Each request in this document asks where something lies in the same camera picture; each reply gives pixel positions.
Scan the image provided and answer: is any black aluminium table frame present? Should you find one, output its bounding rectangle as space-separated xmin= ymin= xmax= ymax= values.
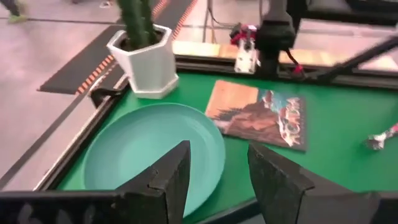
xmin=0 ymin=35 xmax=398 ymax=224

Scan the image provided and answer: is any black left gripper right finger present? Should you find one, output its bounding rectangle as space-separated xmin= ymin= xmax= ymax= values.
xmin=247 ymin=142 xmax=382 ymax=224

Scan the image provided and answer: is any red-handled metal fork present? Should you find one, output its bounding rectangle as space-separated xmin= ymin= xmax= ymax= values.
xmin=364 ymin=123 xmax=398 ymax=151

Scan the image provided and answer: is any person's foot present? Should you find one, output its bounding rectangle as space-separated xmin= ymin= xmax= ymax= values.
xmin=0 ymin=0 xmax=29 ymax=24

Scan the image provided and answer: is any white hexagonal plant pot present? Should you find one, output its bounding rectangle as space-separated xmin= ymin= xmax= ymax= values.
xmin=106 ymin=24 xmax=180 ymax=100

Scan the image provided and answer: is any green table mat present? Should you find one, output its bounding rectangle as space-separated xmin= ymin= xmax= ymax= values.
xmin=57 ymin=71 xmax=398 ymax=224

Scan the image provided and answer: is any dark grey equipment stand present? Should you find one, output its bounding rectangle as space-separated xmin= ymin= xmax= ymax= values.
xmin=287 ymin=0 xmax=398 ymax=27

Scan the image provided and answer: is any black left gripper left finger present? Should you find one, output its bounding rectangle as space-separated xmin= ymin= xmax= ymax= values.
xmin=113 ymin=139 xmax=192 ymax=224

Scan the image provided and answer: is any green cactus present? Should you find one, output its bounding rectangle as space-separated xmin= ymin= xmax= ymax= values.
xmin=116 ymin=0 xmax=159 ymax=50

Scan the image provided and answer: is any teal round plate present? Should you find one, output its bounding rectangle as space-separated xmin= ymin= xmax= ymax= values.
xmin=82 ymin=102 xmax=226 ymax=218

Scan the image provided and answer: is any Acadia picture postcard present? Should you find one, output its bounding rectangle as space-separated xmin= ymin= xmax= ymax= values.
xmin=205 ymin=80 xmax=308 ymax=152

